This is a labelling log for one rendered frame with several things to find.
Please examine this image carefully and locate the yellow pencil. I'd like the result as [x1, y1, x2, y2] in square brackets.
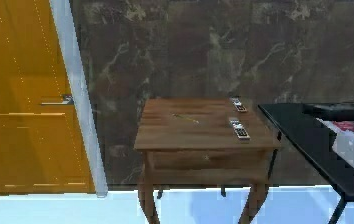
[172, 113, 200, 125]

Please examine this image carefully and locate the brown wooden side table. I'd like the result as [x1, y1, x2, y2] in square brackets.
[133, 97, 283, 224]

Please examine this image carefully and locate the grey remote control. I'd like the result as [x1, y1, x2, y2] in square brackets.
[228, 117, 252, 141]
[230, 97, 249, 114]

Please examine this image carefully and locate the black table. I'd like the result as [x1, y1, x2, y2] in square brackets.
[257, 102, 354, 224]

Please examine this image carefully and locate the orange room door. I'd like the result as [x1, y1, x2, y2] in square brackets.
[0, 0, 97, 196]

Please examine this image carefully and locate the white box with red top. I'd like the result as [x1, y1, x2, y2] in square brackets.
[316, 117, 354, 171]

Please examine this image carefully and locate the silver door handle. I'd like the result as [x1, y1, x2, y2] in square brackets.
[40, 94, 75, 107]

